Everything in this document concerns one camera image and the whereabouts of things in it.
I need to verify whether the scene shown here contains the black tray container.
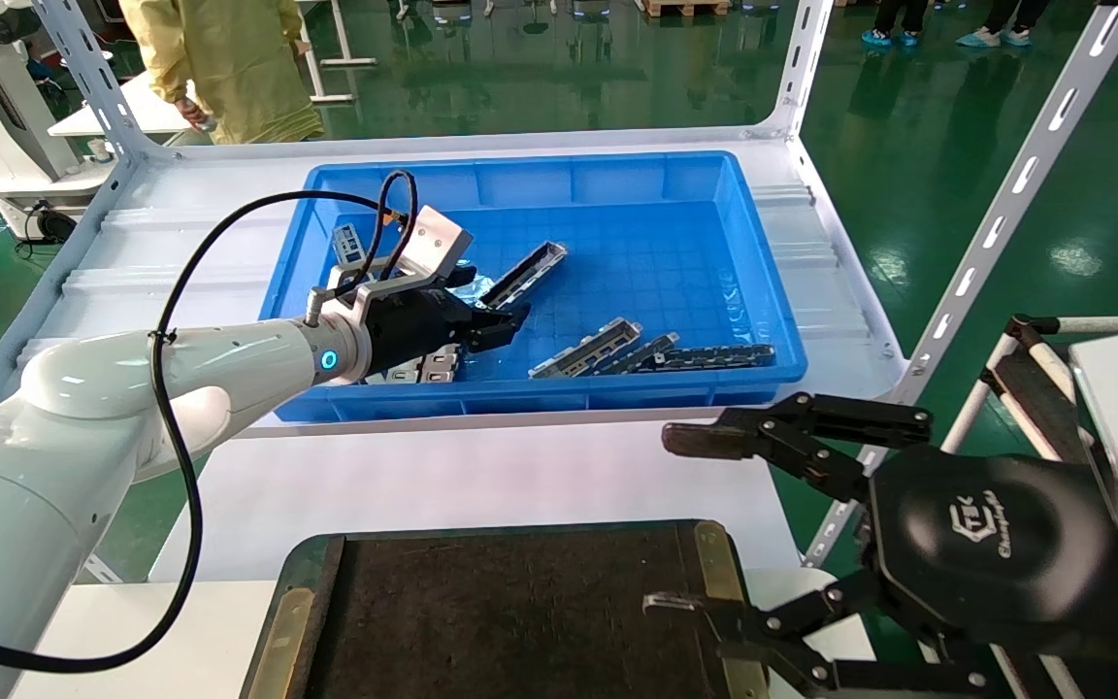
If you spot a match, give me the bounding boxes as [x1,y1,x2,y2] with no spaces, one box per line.
[239,519,775,699]

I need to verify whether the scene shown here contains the person legs blue shoe covers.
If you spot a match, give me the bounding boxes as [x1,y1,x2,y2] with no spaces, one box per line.
[858,0,925,50]
[955,0,1047,50]

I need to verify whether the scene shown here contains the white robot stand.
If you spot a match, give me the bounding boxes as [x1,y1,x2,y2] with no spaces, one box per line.
[0,0,119,244]

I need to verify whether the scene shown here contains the blue plastic bin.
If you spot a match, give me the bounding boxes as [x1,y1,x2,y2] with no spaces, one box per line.
[258,150,808,424]

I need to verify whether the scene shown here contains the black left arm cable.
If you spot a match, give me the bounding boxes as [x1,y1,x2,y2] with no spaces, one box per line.
[0,170,419,676]

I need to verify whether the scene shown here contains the wooden pallet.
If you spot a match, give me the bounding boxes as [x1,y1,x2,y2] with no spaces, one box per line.
[641,0,731,18]

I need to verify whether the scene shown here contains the white metal rack shelf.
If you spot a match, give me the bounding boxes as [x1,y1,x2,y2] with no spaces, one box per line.
[0,126,909,452]

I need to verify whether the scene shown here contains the grey ladder metal part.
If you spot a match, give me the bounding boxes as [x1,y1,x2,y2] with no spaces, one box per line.
[421,346,465,385]
[365,357,426,385]
[331,223,372,267]

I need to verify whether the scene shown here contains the clear plastic bag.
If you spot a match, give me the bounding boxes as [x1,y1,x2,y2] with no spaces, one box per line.
[441,260,504,294]

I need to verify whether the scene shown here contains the person in yellow coat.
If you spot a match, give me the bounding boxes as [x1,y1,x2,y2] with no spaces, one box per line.
[117,0,327,147]

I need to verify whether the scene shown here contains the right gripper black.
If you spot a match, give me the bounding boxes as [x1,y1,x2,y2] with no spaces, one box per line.
[641,391,1118,699]

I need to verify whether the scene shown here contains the white table leg frame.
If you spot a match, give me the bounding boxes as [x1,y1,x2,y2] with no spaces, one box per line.
[295,0,378,106]

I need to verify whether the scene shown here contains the dark notched metal part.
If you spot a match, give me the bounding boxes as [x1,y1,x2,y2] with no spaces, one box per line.
[598,332,682,377]

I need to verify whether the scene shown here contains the long black metal part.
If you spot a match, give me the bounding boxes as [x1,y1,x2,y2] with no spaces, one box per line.
[651,344,776,373]

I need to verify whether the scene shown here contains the long notched metal part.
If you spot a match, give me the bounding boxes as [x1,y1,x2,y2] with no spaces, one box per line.
[477,241,569,310]

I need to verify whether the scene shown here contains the white perforated rack upright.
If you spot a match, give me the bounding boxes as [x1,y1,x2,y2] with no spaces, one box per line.
[33,0,148,162]
[763,0,834,139]
[800,0,1118,570]

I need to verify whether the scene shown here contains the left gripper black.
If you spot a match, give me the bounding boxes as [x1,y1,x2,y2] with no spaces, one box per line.
[365,287,531,378]

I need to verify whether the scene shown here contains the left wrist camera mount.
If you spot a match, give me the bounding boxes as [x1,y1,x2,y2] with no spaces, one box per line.
[305,204,475,331]

